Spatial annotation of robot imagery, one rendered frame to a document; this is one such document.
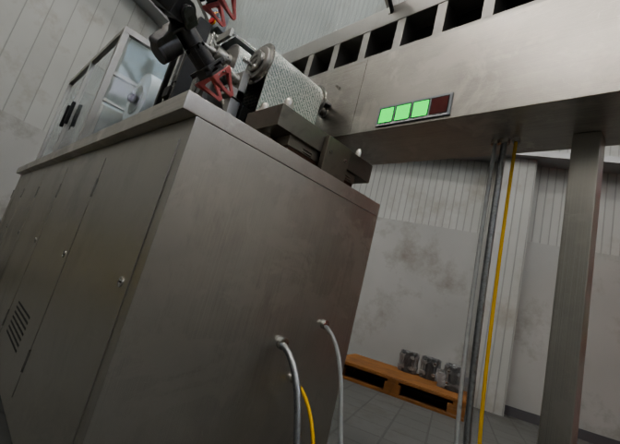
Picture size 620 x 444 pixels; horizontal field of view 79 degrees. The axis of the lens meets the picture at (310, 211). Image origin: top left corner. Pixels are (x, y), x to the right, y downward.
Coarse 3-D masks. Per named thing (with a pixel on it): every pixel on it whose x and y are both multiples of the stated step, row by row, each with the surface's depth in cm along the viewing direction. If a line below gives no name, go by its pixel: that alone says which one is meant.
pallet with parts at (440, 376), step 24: (360, 360) 334; (408, 360) 337; (432, 360) 330; (360, 384) 298; (384, 384) 291; (408, 384) 285; (432, 384) 306; (456, 384) 297; (432, 408) 274; (456, 408) 268
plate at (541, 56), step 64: (576, 0) 90; (384, 64) 129; (448, 64) 110; (512, 64) 96; (576, 64) 85; (320, 128) 142; (384, 128) 119; (448, 128) 109; (512, 128) 101; (576, 128) 93
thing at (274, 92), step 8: (272, 80) 118; (264, 88) 115; (272, 88) 118; (280, 88) 120; (288, 88) 122; (264, 96) 116; (272, 96) 118; (280, 96) 120; (288, 96) 122; (296, 96) 125; (272, 104) 118; (296, 104) 125; (304, 104) 127; (296, 112) 125; (304, 112) 127; (312, 112) 130; (312, 120) 130
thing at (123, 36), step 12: (120, 36) 183; (132, 36) 185; (108, 48) 203; (120, 48) 181; (96, 60) 221; (108, 72) 178; (84, 84) 222; (108, 84) 178; (96, 96) 175; (60, 108) 263; (72, 108) 214; (96, 108) 175; (48, 132) 258; (84, 132) 172
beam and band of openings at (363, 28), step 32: (416, 0) 129; (448, 0) 119; (480, 0) 116; (512, 0) 111; (544, 0) 96; (352, 32) 148; (384, 32) 140; (416, 32) 134; (448, 32) 114; (320, 64) 166; (352, 64) 142
